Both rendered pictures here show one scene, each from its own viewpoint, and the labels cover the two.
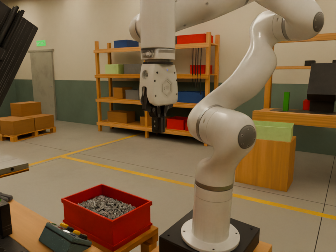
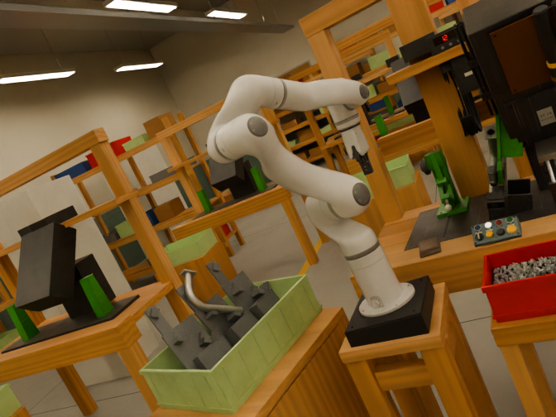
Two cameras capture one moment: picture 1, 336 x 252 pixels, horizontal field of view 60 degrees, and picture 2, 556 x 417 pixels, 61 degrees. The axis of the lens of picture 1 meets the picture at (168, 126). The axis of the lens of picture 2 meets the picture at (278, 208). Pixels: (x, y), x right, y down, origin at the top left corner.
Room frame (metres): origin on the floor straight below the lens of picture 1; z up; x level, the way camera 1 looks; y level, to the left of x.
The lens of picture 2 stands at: (2.28, -0.51, 1.60)
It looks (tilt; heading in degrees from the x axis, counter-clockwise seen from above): 10 degrees down; 173
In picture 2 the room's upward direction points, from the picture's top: 25 degrees counter-clockwise
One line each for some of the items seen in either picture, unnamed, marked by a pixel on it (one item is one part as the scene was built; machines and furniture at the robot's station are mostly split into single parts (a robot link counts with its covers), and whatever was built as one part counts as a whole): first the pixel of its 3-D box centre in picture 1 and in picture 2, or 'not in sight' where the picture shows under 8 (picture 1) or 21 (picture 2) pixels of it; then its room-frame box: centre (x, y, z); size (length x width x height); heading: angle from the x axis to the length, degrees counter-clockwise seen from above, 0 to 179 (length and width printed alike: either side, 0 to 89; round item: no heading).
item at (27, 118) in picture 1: (23, 120); not in sight; (6.72, 3.38, 0.37); 1.20 x 0.80 x 0.74; 156
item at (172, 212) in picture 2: not in sight; (143, 208); (-5.42, -1.46, 1.13); 2.48 x 0.54 x 2.27; 58
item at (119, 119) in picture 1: (151, 88); not in sight; (6.63, 0.37, 1.10); 3.01 x 0.55 x 2.20; 58
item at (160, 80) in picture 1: (158, 82); (355, 139); (0.73, 0.02, 1.41); 0.10 x 0.07 x 0.11; 142
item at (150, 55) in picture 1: (157, 56); (347, 122); (0.73, 0.03, 1.47); 0.09 x 0.08 x 0.03; 142
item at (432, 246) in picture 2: not in sight; (428, 246); (0.67, 0.15, 0.91); 0.10 x 0.08 x 0.03; 152
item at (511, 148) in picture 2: not in sight; (507, 136); (0.72, 0.56, 1.17); 0.13 x 0.12 x 0.20; 52
